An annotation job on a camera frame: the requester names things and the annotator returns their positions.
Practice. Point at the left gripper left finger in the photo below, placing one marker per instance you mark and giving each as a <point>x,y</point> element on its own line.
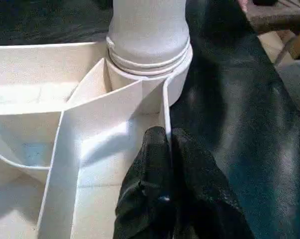
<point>147,191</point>

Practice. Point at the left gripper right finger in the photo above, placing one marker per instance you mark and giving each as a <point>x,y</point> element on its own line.
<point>204,199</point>

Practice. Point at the white plastic table top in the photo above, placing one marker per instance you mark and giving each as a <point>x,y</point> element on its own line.
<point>65,124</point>

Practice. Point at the white plastic table leg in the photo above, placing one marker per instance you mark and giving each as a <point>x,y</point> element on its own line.
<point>149,32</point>

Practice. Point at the black work mat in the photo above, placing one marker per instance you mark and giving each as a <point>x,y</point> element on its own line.
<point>251,137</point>

